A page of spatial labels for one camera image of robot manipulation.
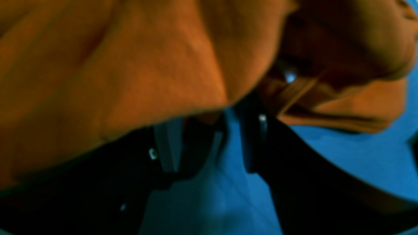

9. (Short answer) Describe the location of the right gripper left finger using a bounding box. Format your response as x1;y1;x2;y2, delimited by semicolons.
1;114;226;235

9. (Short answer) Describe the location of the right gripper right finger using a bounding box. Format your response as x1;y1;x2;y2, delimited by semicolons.
234;95;417;235

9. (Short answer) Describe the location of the orange t-shirt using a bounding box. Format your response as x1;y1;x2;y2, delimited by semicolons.
1;0;417;190

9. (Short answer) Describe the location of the blue table cloth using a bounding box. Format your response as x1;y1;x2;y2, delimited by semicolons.
137;65;418;235

